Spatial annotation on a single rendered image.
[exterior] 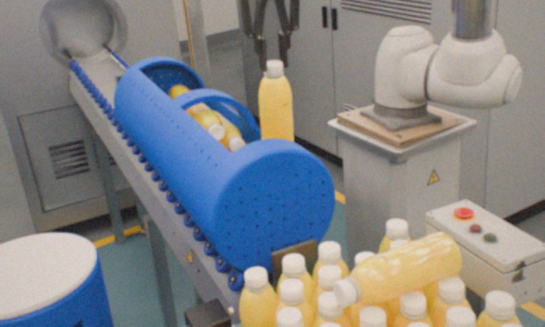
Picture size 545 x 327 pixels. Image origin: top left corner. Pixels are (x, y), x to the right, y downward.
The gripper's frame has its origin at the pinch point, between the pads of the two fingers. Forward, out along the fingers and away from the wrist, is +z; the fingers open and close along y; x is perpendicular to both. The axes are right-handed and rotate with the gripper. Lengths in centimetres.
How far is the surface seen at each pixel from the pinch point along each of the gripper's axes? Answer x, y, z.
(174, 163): -8.8, 22.1, 26.2
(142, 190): -52, 27, 59
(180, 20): -521, -75, 164
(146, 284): -120, 29, 154
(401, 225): 32.3, -12.5, 25.5
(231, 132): -22.4, 4.9, 28.9
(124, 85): -64, 26, 29
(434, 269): 51, -7, 19
